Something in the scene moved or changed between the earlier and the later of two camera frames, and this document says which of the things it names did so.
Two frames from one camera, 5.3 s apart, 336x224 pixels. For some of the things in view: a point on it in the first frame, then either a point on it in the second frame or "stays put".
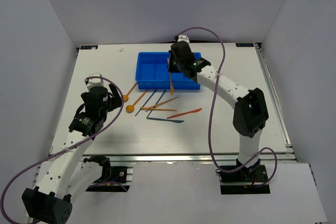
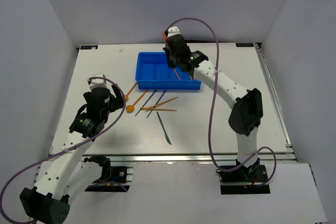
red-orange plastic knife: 198,109 → 174,70
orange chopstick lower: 153,108 stays put
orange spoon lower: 130,108 stays put
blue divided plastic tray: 152,72 stays put
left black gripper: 116,99 stays put
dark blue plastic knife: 175,121 → 166,137
